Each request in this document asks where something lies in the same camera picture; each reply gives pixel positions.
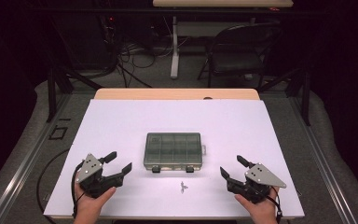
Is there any left hand-held gripper cable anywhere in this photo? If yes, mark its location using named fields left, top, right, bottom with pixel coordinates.
left=71, top=161, right=85, bottom=218

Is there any black folding chair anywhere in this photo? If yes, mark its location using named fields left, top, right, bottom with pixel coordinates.
left=197, top=22, right=282, bottom=89

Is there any black metal crossbar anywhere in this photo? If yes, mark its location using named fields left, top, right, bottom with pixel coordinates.
left=27, top=7, right=327, bottom=17

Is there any aluminium floor rail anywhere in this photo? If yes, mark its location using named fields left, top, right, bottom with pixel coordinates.
left=0, top=92, right=73, bottom=224
left=287, top=94, right=358, bottom=224

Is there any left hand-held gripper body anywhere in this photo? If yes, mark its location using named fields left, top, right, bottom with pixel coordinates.
left=75, top=152, right=120, bottom=199

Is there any black metal stand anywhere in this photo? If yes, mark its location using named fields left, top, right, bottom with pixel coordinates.
left=258, top=68, right=311, bottom=127
left=46, top=66, right=103, bottom=123

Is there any grey plastic compartment box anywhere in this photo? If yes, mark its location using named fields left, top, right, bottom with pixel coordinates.
left=143, top=132, right=207, bottom=174

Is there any white desk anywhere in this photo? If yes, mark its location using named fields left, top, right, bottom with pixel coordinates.
left=152, top=0, right=294, bottom=79

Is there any wooden table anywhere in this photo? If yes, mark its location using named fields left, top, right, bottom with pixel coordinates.
left=93, top=88, right=260, bottom=101

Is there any person's left hand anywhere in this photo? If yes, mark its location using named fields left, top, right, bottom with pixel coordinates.
left=74, top=182, right=117, bottom=218

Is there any black equipment cabinet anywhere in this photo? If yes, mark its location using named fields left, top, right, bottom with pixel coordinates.
left=59, top=12, right=113, bottom=70

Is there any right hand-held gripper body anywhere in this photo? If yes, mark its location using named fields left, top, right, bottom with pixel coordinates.
left=227, top=162, right=287, bottom=204

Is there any bundle of floor cables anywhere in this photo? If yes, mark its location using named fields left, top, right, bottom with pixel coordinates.
left=99, top=15, right=175, bottom=88

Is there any hand-held gripper cable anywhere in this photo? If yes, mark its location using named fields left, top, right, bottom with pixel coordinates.
left=71, top=161, right=85, bottom=218
left=267, top=186, right=283, bottom=224

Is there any black floor cable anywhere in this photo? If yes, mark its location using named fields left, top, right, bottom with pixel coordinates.
left=36, top=148, right=71, bottom=224

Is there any white board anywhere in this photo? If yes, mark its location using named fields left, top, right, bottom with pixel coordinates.
left=43, top=98, right=306, bottom=218

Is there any right hand-held gripper cable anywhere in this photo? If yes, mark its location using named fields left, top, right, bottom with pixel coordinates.
left=267, top=186, right=283, bottom=224

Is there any person's right hand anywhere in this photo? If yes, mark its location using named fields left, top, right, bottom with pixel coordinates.
left=234, top=188, right=280, bottom=222

